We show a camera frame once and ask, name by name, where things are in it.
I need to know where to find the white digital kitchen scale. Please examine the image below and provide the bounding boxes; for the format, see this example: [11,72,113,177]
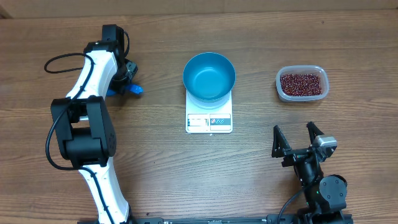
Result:
[185,91,233,134]

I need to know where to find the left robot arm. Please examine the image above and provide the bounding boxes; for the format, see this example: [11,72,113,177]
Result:
[45,24,143,223]

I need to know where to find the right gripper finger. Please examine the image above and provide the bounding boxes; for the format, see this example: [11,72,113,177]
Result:
[271,125,292,157]
[307,121,324,144]

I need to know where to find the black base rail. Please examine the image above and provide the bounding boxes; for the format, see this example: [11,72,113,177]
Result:
[76,213,354,224]

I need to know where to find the blue plastic measuring scoop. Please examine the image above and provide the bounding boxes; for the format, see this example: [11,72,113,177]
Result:
[106,84,144,96]

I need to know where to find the clear plastic container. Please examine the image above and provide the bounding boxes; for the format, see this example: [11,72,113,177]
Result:
[275,65,330,103]

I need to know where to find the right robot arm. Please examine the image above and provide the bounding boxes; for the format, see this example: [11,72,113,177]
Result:
[267,122,353,224]

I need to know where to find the red adzuki beans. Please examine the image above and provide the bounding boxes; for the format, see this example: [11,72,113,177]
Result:
[280,73,322,96]

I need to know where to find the blue metal bowl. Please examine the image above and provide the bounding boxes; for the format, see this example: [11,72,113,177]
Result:
[182,52,236,102]

